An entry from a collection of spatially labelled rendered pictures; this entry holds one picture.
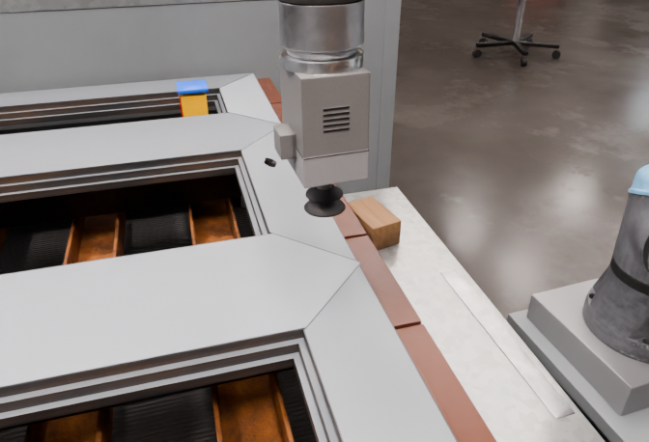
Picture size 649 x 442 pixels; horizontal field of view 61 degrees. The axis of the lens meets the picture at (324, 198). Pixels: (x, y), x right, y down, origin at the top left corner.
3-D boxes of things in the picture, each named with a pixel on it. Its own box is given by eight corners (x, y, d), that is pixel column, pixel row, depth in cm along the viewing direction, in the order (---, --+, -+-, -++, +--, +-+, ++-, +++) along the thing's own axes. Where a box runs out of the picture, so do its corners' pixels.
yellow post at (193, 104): (192, 181, 119) (181, 96, 109) (190, 172, 123) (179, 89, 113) (215, 179, 120) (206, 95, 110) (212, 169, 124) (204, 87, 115)
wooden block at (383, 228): (400, 243, 99) (402, 220, 96) (371, 253, 96) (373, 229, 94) (370, 217, 106) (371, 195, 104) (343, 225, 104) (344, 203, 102)
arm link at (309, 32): (289, 8, 43) (268, -6, 50) (292, 66, 46) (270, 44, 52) (378, 2, 45) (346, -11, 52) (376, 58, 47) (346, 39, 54)
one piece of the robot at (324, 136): (244, 17, 51) (257, 176, 59) (263, 37, 43) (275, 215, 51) (344, 10, 53) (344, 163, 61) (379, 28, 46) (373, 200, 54)
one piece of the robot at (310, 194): (300, 181, 57) (301, 198, 58) (311, 198, 54) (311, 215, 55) (336, 176, 58) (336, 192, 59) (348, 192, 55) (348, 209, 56)
